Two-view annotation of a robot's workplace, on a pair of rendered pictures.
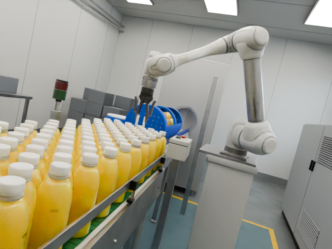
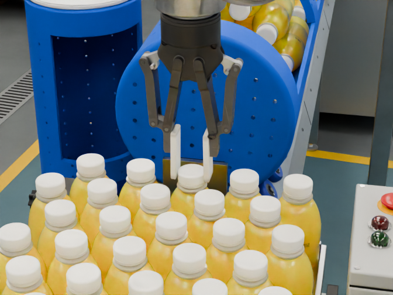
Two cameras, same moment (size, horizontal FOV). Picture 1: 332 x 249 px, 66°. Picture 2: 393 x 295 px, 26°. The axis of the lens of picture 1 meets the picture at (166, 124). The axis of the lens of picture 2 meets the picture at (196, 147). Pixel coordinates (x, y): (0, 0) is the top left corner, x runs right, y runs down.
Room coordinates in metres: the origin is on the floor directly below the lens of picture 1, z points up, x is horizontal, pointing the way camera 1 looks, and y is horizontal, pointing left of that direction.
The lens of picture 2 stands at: (0.50, 0.12, 1.68)
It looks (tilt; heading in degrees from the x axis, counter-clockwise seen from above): 28 degrees down; 1
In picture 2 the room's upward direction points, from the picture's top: straight up
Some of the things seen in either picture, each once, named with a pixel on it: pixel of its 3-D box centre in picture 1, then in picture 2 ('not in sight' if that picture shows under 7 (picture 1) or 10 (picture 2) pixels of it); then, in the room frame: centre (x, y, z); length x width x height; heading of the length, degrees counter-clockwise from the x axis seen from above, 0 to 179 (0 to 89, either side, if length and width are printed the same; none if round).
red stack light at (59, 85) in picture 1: (61, 86); not in sight; (1.32, 0.57, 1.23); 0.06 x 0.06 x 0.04
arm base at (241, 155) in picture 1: (235, 151); not in sight; (1.81, -0.53, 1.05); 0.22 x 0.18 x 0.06; 158
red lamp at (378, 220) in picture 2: not in sight; (380, 222); (1.38, -0.08, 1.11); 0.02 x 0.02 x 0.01
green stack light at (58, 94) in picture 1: (59, 94); not in sight; (1.32, 0.57, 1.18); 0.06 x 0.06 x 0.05
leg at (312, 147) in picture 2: not in sight; (315, 79); (3.62, -0.28, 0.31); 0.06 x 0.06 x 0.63; 80
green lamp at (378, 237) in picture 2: not in sight; (379, 237); (1.35, -0.08, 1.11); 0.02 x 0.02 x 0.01
